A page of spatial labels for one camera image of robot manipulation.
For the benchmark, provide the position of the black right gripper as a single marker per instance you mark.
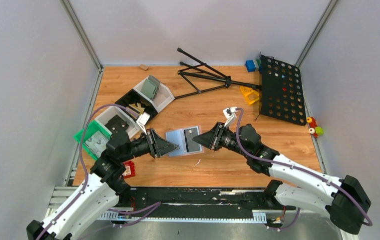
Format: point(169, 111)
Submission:
point(216, 136)

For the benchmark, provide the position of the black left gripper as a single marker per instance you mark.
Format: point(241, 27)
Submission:
point(155, 143)

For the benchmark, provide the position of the black VIP credit card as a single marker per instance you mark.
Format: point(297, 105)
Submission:
point(191, 145)

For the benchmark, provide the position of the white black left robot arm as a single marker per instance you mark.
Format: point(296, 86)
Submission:
point(102, 189)

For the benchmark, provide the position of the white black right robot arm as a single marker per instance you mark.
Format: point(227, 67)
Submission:
point(343, 200)

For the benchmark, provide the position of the white bin near green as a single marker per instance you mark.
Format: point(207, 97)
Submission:
point(112, 111)

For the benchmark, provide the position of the tan black item in bin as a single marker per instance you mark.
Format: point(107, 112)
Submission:
point(135, 109)

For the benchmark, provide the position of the white bin far end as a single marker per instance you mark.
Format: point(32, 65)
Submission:
point(163, 98)

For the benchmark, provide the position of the black plastic bin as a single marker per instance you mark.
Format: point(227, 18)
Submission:
point(134, 97)

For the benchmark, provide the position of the grey green pouch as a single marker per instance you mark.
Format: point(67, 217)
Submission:
point(150, 87)

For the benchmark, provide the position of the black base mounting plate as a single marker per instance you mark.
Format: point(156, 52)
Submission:
point(199, 201)

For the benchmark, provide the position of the clear packet in green bin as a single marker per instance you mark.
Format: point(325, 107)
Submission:
point(96, 143)

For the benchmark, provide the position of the black folding tripod stand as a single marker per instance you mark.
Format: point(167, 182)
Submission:
point(206, 72)

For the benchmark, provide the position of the green plastic bin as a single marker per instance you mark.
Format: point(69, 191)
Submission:
point(92, 128)

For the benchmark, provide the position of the small wooden block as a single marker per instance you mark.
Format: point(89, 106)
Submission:
point(144, 67)

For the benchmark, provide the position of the black perforated music tray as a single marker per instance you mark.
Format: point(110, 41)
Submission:
point(281, 93)

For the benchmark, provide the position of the blue toy block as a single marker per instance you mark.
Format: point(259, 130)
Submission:
point(252, 65)

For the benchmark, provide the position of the red yellow toy piece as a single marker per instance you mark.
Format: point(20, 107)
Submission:
point(311, 122)

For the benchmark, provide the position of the green white toy piece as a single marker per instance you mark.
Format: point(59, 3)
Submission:
point(316, 131)

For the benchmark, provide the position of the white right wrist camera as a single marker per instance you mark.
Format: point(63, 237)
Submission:
point(230, 115)

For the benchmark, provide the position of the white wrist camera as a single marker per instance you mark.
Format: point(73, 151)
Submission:
point(142, 121)
point(230, 115)

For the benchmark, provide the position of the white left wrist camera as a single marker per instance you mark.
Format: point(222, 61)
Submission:
point(142, 121)

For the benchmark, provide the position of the yellow toy frame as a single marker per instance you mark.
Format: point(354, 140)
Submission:
point(250, 96)

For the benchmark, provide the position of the white slotted cable duct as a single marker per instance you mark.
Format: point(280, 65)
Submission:
point(253, 217)

